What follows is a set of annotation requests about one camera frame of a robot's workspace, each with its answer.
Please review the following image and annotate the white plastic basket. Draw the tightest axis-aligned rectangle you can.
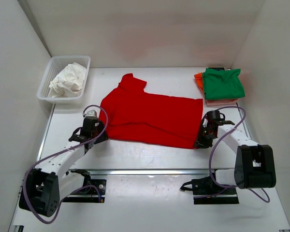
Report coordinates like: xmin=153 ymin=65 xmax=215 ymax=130
xmin=37 ymin=55 xmax=91 ymax=104

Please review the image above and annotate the green folded t shirt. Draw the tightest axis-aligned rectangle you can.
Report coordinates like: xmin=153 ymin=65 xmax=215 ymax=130
xmin=202 ymin=68 xmax=245 ymax=100

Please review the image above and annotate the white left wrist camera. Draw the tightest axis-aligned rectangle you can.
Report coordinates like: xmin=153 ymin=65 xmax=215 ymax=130
xmin=83 ymin=110 xmax=97 ymax=119

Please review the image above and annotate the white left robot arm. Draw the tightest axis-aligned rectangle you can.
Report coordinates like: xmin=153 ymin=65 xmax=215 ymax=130
xmin=18 ymin=116 xmax=108 ymax=217

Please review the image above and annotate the black device behind shirt stack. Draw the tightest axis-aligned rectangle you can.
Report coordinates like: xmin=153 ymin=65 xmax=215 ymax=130
xmin=208 ymin=67 xmax=225 ymax=71

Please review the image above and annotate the white crumpled t shirt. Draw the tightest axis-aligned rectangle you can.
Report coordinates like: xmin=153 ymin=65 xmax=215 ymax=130
xmin=48 ymin=62 xmax=87 ymax=98

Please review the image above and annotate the red t shirt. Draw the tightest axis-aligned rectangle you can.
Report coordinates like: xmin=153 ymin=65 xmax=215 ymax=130
xmin=99 ymin=73 xmax=203 ymax=149

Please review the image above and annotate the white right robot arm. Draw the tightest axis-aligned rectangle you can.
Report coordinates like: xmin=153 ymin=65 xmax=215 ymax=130
xmin=194 ymin=109 xmax=276 ymax=194

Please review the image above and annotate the orange folded t shirt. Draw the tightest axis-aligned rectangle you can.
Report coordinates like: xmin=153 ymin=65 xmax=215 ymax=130
xmin=194 ymin=72 xmax=204 ymax=94

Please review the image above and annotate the pink folded t shirt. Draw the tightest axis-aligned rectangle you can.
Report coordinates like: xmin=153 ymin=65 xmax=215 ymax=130
xmin=205 ymin=99 xmax=239 ymax=107

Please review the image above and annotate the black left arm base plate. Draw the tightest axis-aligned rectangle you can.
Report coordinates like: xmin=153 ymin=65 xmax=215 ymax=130
xmin=63 ymin=175 xmax=107 ymax=203

